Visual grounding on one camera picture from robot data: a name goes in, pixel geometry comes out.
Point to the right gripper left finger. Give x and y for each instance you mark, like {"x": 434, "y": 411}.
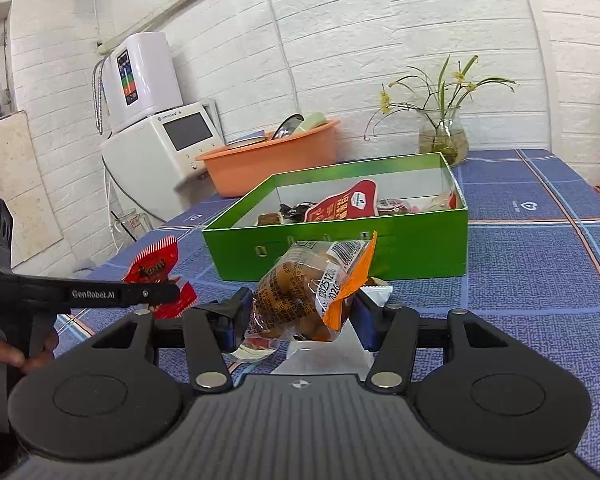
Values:
{"x": 209, "y": 332}

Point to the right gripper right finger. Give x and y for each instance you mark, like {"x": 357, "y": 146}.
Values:
{"x": 390, "y": 333}

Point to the orange walnut snack bag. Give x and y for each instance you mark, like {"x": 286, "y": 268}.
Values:
{"x": 306, "y": 296}

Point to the red mixed nuts bag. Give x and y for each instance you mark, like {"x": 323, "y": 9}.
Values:
{"x": 359, "y": 201}

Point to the person's left hand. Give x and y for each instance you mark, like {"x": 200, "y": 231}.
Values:
{"x": 14, "y": 357}

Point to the white foil snack bag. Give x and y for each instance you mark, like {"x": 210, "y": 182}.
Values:
{"x": 353, "y": 350}

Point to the red candy packet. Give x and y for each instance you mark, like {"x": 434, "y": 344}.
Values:
{"x": 154, "y": 265}

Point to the green cardboard box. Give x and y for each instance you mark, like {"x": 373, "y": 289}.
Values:
{"x": 246, "y": 240}

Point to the dark brown snack bag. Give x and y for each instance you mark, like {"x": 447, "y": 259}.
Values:
{"x": 296, "y": 213}

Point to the red dates snack bag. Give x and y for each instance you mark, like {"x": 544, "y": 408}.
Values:
{"x": 416, "y": 205}

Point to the orange plastic basin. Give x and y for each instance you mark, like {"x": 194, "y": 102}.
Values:
{"x": 236, "y": 171}

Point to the white screen appliance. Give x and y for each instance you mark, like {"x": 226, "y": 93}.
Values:
{"x": 156, "y": 163}

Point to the glass vase with plant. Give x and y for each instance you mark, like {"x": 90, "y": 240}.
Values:
{"x": 437, "y": 99}

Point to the steel bowl in basin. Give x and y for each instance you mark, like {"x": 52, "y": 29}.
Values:
{"x": 288, "y": 126}

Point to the green plate in basin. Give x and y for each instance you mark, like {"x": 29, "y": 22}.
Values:
{"x": 312, "y": 121}

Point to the white water purifier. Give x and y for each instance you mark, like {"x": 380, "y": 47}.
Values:
{"x": 139, "y": 80}

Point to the beige wall board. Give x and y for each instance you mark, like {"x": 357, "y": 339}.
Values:
{"x": 22, "y": 189}

